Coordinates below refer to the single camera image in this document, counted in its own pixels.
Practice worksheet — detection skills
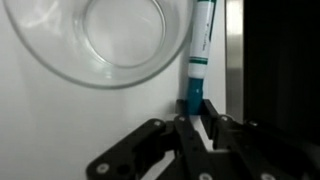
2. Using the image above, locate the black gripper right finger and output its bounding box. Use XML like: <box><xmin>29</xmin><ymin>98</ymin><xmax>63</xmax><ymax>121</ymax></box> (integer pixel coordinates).
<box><xmin>200</xmin><ymin>99</ymin><xmax>320</xmax><ymax>180</ymax></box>

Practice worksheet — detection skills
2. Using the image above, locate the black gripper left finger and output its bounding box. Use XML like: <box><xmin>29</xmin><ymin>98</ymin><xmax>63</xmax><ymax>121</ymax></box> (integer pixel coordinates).
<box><xmin>86</xmin><ymin>100</ymin><xmax>214</xmax><ymax>180</ymax></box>

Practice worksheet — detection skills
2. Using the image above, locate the teal and white marker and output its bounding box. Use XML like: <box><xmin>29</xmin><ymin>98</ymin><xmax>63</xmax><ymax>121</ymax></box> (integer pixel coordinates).
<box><xmin>187</xmin><ymin>0</ymin><xmax>217</xmax><ymax>115</ymax></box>

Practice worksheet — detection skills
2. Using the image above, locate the clear glass cup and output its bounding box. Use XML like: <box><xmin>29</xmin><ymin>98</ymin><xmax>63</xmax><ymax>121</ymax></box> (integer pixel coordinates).
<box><xmin>2</xmin><ymin>0</ymin><xmax>195</xmax><ymax>89</ymax></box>

